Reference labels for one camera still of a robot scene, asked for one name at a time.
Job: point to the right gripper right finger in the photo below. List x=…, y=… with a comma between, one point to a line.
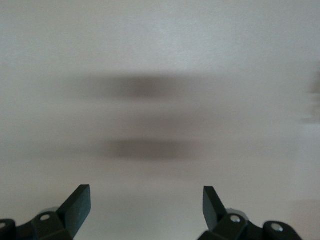
x=215, y=212

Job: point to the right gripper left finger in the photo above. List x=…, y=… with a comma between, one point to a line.
x=75, y=212

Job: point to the white drawer cabinet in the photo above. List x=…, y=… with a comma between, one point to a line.
x=160, y=37

